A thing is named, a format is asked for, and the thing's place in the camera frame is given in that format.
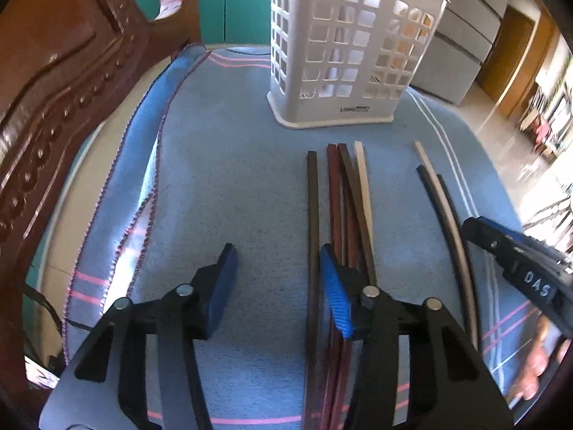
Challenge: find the person's right hand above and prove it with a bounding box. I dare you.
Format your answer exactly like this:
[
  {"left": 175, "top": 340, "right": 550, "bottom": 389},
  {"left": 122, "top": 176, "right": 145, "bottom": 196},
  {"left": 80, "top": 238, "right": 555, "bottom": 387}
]
[{"left": 508, "top": 318, "right": 567, "bottom": 408}]

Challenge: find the wooden door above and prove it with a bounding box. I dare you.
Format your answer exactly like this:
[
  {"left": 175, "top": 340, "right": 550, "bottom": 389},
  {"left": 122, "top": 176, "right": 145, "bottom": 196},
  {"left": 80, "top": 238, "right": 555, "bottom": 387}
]
[{"left": 477, "top": 6, "right": 560, "bottom": 119}]

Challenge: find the black chopstick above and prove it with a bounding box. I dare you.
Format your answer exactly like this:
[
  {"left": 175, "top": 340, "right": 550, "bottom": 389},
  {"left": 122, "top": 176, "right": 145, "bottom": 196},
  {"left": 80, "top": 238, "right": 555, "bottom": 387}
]
[
  {"left": 435, "top": 174, "right": 468, "bottom": 234},
  {"left": 415, "top": 165, "right": 480, "bottom": 352}
]

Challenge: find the teal cabinet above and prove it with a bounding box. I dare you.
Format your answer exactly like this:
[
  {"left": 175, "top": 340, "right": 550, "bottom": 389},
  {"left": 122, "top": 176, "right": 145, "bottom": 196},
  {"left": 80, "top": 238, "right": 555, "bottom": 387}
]
[{"left": 119, "top": 0, "right": 271, "bottom": 46}]

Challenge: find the grey drawer cabinet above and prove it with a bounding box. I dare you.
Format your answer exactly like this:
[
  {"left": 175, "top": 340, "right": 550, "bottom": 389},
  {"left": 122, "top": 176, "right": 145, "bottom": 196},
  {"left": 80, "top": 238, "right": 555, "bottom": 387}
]
[{"left": 409, "top": 0, "right": 504, "bottom": 106}]

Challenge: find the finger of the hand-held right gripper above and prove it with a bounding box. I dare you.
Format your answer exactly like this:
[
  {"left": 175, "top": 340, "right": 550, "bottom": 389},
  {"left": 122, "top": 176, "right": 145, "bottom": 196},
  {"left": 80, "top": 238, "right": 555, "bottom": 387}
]
[{"left": 461, "top": 216, "right": 538, "bottom": 272}]

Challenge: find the black cable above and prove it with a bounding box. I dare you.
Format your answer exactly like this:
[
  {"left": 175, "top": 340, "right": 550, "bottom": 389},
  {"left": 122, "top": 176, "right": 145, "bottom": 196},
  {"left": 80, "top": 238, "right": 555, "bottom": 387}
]
[{"left": 22, "top": 284, "right": 68, "bottom": 368}]

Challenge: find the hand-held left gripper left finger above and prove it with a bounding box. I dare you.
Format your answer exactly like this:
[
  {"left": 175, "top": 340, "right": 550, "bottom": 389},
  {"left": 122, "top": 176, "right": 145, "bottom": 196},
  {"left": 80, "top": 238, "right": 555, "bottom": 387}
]
[{"left": 65, "top": 243, "right": 239, "bottom": 430}]

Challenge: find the blue striped towel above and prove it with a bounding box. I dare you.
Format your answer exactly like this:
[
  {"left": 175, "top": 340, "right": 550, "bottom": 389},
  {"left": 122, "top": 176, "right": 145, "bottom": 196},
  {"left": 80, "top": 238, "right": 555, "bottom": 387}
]
[{"left": 63, "top": 42, "right": 524, "bottom": 430}]

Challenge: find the red-brown chopstick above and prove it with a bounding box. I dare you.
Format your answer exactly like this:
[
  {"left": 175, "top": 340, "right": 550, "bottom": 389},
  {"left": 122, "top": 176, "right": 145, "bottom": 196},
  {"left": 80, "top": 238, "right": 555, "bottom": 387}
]
[
  {"left": 322, "top": 143, "right": 354, "bottom": 430},
  {"left": 342, "top": 179, "right": 361, "bottom": 272}
]

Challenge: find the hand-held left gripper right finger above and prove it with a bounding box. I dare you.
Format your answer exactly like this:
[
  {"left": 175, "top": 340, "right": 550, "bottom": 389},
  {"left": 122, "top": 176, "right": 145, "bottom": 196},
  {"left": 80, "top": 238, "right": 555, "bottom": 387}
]
[{"left": 319, "top": 244, "right": 513, "bottom": 430}]

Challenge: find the white plastic utensil basket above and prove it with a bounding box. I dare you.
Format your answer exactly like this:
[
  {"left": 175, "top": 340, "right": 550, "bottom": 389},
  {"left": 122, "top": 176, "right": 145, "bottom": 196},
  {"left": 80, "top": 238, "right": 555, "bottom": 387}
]
[{"left": 267, "top": 0, "right": 448, "bottom": 130}]

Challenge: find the carved wooden chair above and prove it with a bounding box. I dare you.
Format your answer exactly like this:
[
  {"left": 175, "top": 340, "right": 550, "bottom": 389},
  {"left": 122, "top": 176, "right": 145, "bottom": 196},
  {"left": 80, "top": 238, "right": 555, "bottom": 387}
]
[{"left": 0, "top": 0, "right": 202, "bottom": 395}]

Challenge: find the beige chopstick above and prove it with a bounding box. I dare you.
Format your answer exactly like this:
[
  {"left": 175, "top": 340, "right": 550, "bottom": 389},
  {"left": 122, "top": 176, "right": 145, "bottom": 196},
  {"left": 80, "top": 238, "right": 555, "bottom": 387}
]
[
  {"left": 413, "top": 140, "right": 477, "bottom": 345},
  {"left": 353, "top": 140, "right": 374, "bottom": 238}
]

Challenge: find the dark brown chopstick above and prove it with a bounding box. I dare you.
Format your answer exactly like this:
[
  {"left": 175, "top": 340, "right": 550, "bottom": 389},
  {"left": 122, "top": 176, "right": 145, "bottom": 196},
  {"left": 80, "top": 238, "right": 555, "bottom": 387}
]
[
  {"left": 337, "top": 142, "right": 377, "bottom": 285},
  {"left": 301, "top": 151, "right": 321, "bottom": 430}
]

